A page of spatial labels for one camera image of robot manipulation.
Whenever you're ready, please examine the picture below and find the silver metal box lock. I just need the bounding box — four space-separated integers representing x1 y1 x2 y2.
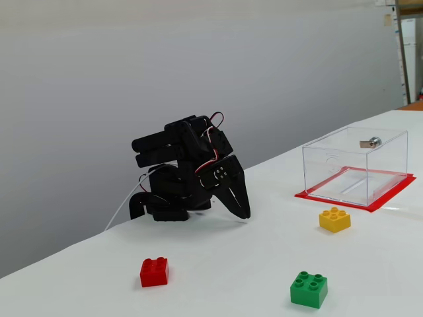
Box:
359 136 383 149

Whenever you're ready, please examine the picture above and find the transparent plastic box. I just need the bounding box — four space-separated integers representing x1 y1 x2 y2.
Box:
302 127 409 207

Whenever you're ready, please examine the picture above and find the black table clamp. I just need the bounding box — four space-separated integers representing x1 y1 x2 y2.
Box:
128 193 156 221

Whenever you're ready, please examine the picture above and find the orange wooden surface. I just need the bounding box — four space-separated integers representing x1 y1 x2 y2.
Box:
398 101 423 112

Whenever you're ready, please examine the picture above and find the red base plate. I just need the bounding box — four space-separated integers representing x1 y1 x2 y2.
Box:
294 166 417 213

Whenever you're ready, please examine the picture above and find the red lego brick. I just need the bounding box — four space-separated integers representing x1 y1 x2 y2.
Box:
139 256 170 288

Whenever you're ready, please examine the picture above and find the white refrigerator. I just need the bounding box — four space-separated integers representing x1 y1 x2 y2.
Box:
400 18 417 103

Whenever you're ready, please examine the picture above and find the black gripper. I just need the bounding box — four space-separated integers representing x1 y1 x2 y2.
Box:
198 154 251 219

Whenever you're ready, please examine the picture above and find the white cable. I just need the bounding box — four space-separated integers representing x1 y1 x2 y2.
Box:
104 166 159 232

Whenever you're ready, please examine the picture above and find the yellow lego brick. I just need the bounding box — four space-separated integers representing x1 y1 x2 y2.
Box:
319 207 352 234

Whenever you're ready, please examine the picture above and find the green lego brick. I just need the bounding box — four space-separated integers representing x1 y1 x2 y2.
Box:
289 271 328 310

